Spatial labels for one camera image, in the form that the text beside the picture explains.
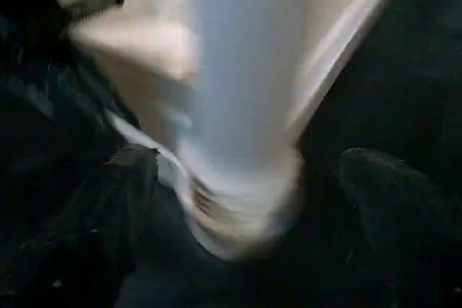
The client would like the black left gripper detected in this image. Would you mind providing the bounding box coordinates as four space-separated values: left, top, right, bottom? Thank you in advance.
0 0 125 49

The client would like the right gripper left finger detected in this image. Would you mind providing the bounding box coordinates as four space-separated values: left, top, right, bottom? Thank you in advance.
0 144 161 308

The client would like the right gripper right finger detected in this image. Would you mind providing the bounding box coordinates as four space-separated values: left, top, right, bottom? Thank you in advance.
336 148 462 308

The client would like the white plastic table top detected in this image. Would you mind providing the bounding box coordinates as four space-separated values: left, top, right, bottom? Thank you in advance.
43 0 434 258

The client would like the white plastic table leg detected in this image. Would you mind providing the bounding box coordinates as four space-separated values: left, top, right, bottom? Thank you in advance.
177 0 318 258

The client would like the black plastic mat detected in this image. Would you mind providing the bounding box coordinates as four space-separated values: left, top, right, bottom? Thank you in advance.
0 0 462 308

